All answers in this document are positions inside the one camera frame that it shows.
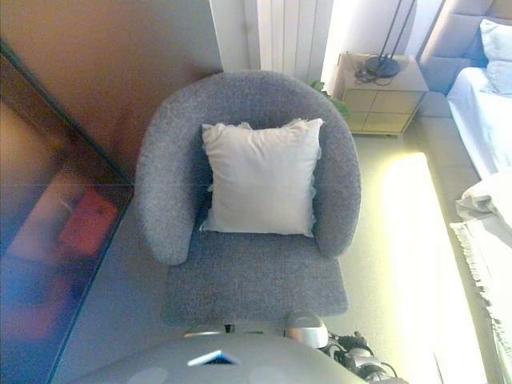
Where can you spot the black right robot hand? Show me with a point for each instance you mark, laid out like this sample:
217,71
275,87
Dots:
350,345

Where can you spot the grey robot torso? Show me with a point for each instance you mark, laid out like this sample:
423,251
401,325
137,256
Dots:
240,360

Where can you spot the white square ruffled cushion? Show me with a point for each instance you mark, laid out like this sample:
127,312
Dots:
260,180

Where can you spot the white bed pillow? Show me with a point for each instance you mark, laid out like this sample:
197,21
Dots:
498,56

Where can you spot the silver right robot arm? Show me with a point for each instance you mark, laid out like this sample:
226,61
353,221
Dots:
372,370

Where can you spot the dark glossy mirrored panel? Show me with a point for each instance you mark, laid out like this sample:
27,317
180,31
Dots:
44,224

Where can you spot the white wall radiator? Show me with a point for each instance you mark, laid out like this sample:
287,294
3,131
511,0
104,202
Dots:
292,36

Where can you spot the light wooden nightstand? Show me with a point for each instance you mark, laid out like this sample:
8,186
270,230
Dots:
380,108

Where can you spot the white bed sheet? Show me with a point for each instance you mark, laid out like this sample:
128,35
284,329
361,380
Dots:
484,128

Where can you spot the grey fabric tub armchair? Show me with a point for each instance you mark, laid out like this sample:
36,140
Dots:
256,276

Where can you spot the grey upholstered bed frame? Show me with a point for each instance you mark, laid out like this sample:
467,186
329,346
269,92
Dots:
444,132

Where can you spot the white folded duvet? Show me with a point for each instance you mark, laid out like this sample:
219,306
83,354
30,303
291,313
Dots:
488,200

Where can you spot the green potted plant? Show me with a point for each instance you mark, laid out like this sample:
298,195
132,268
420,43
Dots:
340,106

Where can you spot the black table lamp base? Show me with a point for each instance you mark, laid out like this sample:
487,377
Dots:
382,64

